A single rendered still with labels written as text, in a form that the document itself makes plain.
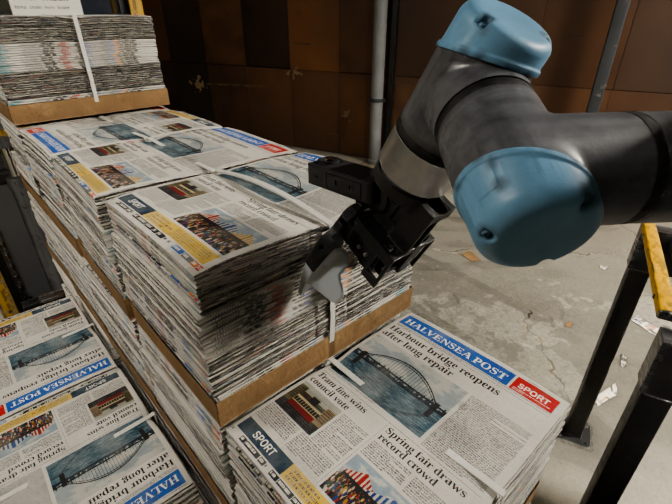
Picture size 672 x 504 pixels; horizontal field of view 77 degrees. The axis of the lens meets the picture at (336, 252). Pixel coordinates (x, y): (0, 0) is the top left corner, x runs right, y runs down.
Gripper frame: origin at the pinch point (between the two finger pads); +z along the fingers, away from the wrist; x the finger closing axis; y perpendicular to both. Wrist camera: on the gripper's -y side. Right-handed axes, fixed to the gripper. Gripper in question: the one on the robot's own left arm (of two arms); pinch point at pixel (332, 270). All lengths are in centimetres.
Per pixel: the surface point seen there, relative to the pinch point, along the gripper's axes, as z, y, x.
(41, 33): 21, -90, -9
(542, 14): 36, -125, 326
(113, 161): 16.6, -43.5, -11.5
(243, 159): 9.5, -30.7, 6.4
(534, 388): 2.8, 28.4, 17.4
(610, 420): 73, 72, 112
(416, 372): 9.2, 16.8, 7.4
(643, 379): 9, 42, 47
